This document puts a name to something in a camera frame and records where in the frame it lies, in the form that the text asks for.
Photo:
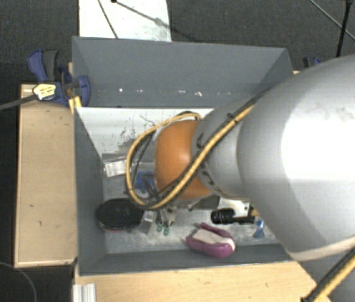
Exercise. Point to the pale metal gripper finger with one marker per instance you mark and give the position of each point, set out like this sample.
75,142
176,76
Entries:
148,222

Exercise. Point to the black round disc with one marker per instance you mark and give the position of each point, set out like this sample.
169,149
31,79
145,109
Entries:
117,214

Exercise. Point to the small blue clip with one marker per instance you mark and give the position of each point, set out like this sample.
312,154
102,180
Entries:
259,230

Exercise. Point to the pale wood board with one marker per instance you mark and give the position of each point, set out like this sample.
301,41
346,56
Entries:
46,175

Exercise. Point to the clear plastic packet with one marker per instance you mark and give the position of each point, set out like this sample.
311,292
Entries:
114,168

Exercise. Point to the blue plastic object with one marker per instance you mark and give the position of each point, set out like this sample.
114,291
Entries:
140,182

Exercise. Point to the grey metal bin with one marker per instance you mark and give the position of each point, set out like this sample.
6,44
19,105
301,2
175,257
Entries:
164,74

